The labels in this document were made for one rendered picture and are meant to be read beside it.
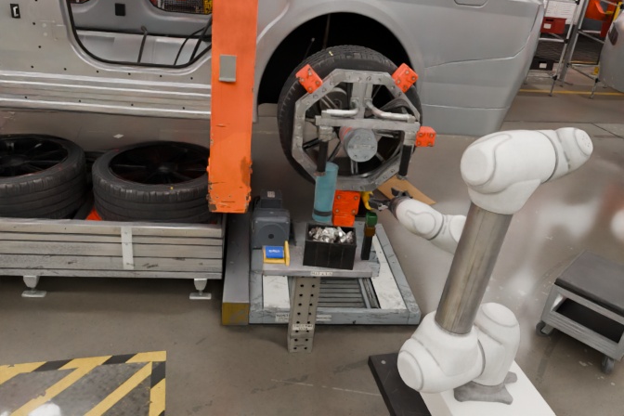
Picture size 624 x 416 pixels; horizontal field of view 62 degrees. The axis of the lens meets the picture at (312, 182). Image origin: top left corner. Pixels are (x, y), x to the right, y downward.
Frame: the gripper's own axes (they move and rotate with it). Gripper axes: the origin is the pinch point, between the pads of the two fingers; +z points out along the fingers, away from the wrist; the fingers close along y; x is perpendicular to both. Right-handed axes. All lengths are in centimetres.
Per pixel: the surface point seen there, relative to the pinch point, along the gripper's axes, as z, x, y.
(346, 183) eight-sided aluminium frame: 32.0, 0.4, 6.3
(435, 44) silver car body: 51, -51, -54
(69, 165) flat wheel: 74, -30, 129
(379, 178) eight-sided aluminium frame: 30.2, 1.5, -8.6
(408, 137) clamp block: 1.8, -19.8, -14.5
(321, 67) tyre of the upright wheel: 29, -53, 8
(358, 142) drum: 11.8, -20.6, 2.8
